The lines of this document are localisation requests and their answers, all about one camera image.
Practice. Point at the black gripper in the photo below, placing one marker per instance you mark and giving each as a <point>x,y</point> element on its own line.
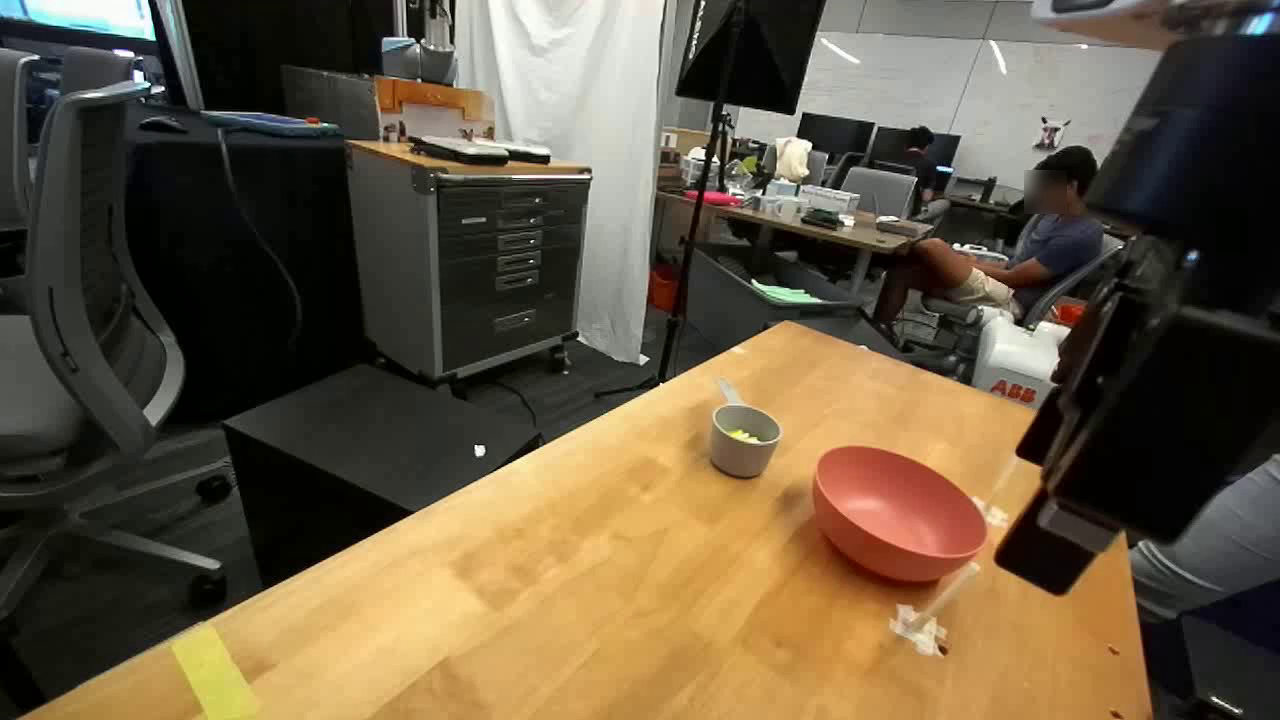
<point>1203,161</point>

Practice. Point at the pink bowl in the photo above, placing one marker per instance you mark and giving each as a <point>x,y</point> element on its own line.
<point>898,519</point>

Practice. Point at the white container red letters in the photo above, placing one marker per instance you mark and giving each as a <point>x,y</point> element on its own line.
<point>1013,360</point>

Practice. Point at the seated person blue shirt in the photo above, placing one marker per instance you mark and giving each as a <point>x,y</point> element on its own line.
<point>1046,245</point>

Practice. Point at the white stick with fluffy end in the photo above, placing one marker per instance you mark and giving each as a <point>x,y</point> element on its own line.
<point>921,629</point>

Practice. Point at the grey background chair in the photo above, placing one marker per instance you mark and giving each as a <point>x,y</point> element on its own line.
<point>881,193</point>

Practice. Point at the distant person dark hair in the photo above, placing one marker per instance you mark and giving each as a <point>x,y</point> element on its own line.
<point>921,155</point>

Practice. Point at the wooden office desk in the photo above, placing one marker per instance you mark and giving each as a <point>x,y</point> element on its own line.
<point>824,229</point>

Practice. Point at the black desktop monitor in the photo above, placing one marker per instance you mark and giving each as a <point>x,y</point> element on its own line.
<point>889,144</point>
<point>838,139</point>

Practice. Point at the black light stand pole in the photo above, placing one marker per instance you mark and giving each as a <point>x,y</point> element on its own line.
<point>692,225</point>

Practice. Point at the black softbox light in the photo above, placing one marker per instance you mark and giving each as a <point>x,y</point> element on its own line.
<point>753,53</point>

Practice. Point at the white curtain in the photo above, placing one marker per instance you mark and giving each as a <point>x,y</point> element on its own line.
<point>572,161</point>

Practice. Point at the grey drawer cabinet wooden top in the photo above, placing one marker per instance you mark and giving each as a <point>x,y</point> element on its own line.
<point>465,267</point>

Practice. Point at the black low platform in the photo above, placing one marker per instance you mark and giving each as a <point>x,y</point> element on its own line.
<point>387,435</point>

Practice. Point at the orange cardboard box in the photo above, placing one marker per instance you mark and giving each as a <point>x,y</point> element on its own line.
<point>426,106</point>

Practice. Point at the grey storage bin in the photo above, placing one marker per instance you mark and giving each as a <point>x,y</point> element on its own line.
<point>416,62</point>

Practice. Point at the black draped desk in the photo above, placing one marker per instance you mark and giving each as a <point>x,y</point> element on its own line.
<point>243,267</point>

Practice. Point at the black backdrop panel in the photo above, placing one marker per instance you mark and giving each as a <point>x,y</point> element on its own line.
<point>280,44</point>

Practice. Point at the yellow tape strip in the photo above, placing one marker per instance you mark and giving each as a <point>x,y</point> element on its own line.
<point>215,674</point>

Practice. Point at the grey mesh office chair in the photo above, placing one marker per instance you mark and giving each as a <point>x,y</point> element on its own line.
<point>103,292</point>

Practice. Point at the monitor with bright screen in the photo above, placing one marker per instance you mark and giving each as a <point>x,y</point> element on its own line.
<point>81,18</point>

